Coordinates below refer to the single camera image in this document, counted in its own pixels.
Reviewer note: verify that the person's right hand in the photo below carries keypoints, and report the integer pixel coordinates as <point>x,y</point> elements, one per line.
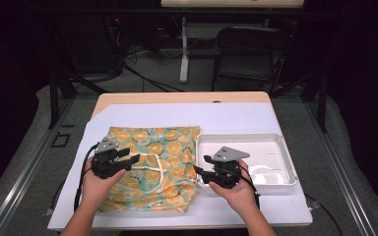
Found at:
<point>239,193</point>

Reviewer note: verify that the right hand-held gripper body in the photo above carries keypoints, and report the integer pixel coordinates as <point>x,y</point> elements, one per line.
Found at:
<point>224,167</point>

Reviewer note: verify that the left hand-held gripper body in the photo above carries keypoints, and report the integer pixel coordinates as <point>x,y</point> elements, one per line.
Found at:
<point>104,164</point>

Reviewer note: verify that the person's left hand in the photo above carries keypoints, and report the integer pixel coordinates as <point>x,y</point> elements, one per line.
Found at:
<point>98,190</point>

